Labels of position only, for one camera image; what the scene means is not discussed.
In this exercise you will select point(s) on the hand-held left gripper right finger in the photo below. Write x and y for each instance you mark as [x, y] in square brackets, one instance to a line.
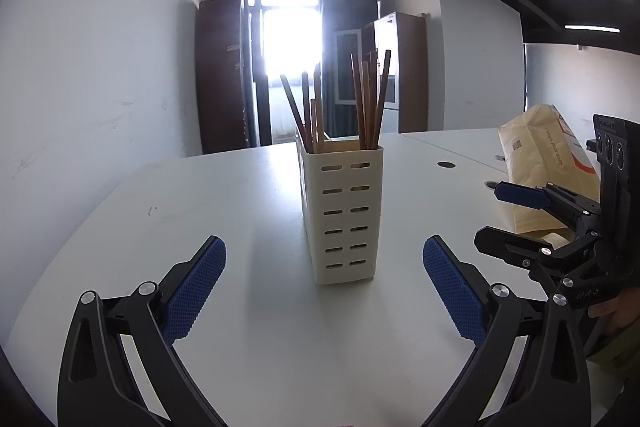
[455, 292]

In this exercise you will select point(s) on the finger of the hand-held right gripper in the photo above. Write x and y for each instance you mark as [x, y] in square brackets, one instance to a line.
[505, 244]
[520, 194]

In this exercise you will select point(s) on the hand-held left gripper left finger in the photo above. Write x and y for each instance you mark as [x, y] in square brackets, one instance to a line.
[195, 292]

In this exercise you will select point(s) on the cream plastic utensil holder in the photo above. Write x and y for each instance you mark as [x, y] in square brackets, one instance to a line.
[345, 217]

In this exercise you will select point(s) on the bunch of wooden chopsticks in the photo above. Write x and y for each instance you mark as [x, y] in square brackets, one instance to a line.
[366, 117]

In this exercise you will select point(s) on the person's right forearm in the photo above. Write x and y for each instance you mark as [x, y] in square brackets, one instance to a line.
[612, 352]

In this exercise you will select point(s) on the person's right hand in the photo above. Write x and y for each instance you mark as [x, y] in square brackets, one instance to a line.
[622, 312]

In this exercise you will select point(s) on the brown paper bag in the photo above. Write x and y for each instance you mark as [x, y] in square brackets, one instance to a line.
[535, 147]

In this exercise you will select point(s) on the wooden cabinet with glass doors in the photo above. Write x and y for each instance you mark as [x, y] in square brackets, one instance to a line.
[412, 72]

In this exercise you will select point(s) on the ceiling light strip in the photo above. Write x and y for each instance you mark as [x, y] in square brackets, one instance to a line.
[592, 28]

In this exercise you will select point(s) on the dark wooden cabinet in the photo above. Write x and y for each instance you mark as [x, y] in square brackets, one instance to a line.
[220, 82]

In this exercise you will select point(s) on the dark curtain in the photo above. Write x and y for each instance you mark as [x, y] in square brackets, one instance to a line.
[332, 12]

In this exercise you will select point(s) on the glass balcony door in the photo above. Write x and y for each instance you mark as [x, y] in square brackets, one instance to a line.
[290, 37]

